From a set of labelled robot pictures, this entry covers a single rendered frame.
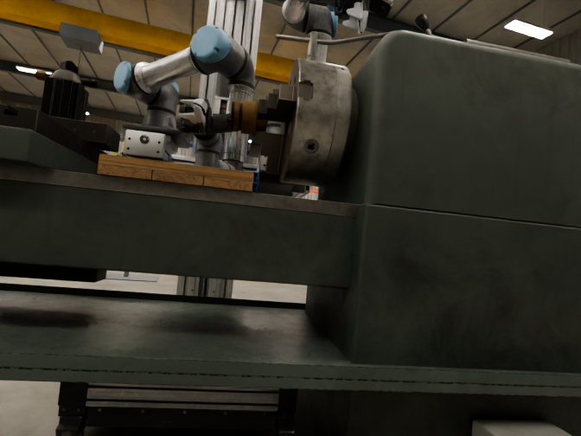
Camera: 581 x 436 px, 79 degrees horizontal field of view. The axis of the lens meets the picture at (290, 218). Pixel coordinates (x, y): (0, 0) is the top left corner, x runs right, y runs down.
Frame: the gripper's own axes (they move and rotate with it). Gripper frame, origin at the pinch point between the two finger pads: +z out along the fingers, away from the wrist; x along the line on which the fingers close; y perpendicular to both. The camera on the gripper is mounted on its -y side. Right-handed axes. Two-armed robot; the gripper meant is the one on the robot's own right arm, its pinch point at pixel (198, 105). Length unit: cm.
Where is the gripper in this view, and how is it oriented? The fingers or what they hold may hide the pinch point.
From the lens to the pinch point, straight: 93.5
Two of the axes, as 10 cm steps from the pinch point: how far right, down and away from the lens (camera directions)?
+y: -9.9, -1.0, -0.6
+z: 0.6, -0.5, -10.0
